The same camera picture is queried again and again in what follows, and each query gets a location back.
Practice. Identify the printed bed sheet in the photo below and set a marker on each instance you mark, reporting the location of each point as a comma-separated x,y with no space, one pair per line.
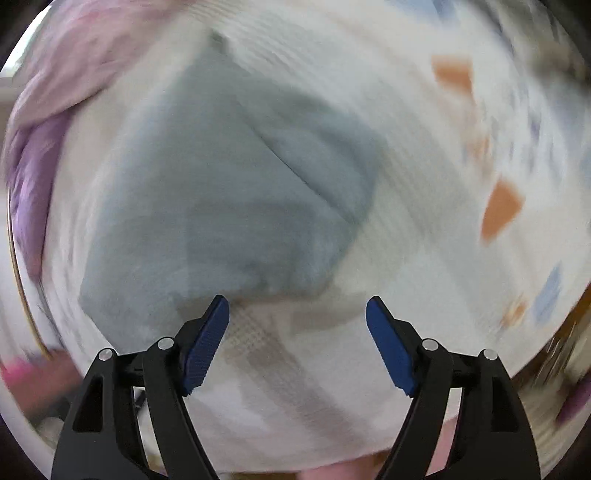
438,152

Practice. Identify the purple floral quilt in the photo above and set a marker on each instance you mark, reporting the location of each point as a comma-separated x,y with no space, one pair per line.
41,161

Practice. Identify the light grey fuzzy sweater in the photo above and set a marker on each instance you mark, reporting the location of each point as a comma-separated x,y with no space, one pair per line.
221,184

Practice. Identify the pink cloth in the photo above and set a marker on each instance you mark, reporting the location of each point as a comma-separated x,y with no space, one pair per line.
332,470

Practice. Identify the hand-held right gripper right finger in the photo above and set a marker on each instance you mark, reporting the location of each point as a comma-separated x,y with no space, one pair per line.
392,346

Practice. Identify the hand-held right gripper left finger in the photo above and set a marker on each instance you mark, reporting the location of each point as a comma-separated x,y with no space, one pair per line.
205,346

